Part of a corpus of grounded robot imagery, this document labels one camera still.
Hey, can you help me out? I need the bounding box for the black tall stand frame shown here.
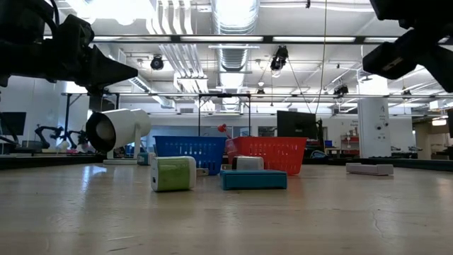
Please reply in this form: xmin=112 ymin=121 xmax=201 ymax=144
xmin=197 ymin=93 xmax=252 ymax=137

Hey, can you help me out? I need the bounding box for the red plastic basket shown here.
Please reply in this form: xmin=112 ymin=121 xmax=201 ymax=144
xmin=225 ymin=136 xmax=309 ymax=176

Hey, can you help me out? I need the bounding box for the silver ventilation duct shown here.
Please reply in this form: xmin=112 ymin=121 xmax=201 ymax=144
xmin=211 ymin=0 xmax=261 ymax=113

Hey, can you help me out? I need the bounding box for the black hanging overhead camera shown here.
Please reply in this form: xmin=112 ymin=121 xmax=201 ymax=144
xmin=270 ymin=45 xmax=289 ymax=78

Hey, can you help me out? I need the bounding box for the white spotlight lamp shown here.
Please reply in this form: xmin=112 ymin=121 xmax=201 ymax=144
xmin=85 ymin=108 xmax=152 ymax=166

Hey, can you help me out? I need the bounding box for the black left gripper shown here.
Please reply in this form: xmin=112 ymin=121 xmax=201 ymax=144
xmin=0 ymin=38 xmax=139 ymax=89

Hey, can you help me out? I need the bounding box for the black monitor back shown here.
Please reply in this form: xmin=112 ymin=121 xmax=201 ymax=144
xmin=276 ymin=110 xmax=318 ymax=140

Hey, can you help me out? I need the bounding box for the blue plastic basket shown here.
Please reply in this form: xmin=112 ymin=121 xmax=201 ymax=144
xmin=153 ymin=135 xmax=228 ymax=176

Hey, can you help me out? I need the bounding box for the teal charger cube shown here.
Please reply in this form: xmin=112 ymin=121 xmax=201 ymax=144
xmin=137 ymin=152 xmax=156 ymax=166

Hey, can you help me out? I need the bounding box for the white charger black face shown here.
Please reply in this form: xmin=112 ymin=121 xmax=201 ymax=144
xmin=219 ymin=155 xmax=265 ymax=171

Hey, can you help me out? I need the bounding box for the red round lamp head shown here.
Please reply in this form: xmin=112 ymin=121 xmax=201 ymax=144
xmin=217 ymin=123 xmax=233 ymax=140

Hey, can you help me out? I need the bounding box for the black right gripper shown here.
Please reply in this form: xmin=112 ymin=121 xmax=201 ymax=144
xmin=362 ymin=23 xmax=453 ymax=94

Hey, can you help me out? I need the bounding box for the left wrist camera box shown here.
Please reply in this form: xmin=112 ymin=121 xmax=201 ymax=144
xmin=56 ymin=13 xmax=96 ymax=49

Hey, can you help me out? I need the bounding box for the green white charger cube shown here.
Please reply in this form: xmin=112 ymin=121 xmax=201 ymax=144
xmin=150 ymin=155 xmax=210 ymax=193

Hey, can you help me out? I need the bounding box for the white round pillar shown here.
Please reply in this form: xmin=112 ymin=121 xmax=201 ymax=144
xmin=357 ymin=98 xmax=392 ymax=159

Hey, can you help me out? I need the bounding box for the thin hanging cable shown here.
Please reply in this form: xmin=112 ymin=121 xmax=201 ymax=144
xmin=314 ymin=0 xmax=328 ymax=114

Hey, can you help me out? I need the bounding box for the long grey box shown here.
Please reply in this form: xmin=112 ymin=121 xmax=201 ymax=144
xmin=345 ymin=162 xmax=394 ymax=176

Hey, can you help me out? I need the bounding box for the black background rig frame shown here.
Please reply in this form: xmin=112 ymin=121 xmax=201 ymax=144
xmin=62 ymin=91 xmax=121 ymax=142

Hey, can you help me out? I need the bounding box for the teal flat box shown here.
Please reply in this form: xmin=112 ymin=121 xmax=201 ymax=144
xmin=219 ymin=169 xmax=288 ymax=191

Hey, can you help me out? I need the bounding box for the dark monitor screen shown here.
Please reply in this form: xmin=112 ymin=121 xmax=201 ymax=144
xmin=0 ymin=111 xmax=28 ymax=137

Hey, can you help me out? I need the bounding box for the red storage shelf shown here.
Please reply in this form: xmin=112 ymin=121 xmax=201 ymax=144
xmin=340 ymin=132 xmax=360 ymax=157

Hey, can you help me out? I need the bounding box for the long linear ceiling light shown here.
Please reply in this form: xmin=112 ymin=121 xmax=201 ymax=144
xmin=92 ymin=34 xmax=399 ymax=44

